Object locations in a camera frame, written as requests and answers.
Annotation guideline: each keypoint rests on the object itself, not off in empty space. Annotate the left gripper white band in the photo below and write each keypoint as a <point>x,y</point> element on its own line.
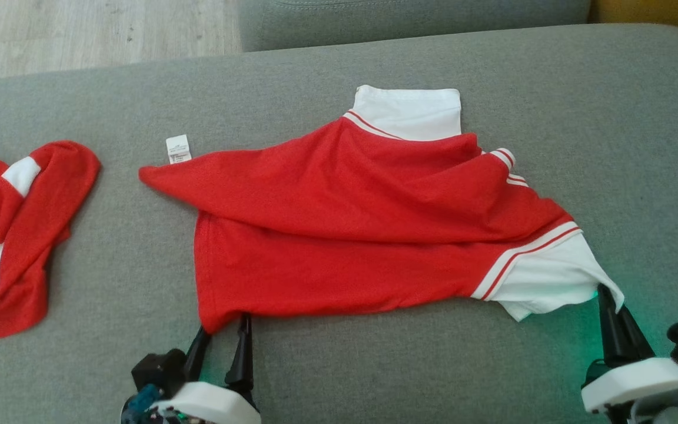
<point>209,403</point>

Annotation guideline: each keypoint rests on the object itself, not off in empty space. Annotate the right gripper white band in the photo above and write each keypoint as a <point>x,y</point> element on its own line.
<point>639,383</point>

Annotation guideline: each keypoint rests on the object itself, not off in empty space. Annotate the red shirt with white sleeves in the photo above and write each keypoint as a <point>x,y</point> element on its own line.
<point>345,206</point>

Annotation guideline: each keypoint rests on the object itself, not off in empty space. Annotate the red shorts with white stripes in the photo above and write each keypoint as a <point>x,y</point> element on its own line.
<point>33,235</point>

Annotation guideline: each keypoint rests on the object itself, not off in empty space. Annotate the large grey sofa seat cushion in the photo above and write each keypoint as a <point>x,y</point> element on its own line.
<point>109,253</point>

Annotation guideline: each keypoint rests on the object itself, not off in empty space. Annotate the yellow sofa backrest cushion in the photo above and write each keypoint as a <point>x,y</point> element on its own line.
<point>657,15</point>

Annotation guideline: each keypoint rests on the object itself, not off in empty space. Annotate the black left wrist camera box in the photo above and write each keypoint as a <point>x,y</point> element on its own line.
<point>159,371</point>

